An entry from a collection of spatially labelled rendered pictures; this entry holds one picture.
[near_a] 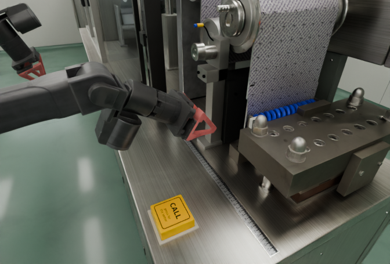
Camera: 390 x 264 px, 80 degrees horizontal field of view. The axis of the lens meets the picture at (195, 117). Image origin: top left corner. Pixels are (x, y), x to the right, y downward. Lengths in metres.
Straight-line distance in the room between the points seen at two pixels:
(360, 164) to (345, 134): 0.07
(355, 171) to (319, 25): 0.33
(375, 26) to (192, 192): 0.59
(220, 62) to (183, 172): 0.29
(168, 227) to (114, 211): 1.27
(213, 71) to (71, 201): 1.54
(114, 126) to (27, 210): 1.61
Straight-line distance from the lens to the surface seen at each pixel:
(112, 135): 0.44
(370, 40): 0.75
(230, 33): 0.55
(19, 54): 0.87
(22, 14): 0.85
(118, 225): 1.67
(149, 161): 0.65
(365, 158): 0.59
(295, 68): 0.64
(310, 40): 0.64
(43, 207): 1.97
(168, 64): 1.28
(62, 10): 5.98
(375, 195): 0.70
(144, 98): 0.42
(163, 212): 0.51
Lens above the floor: 1.33
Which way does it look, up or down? 31 degrees down
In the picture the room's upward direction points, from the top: straight up
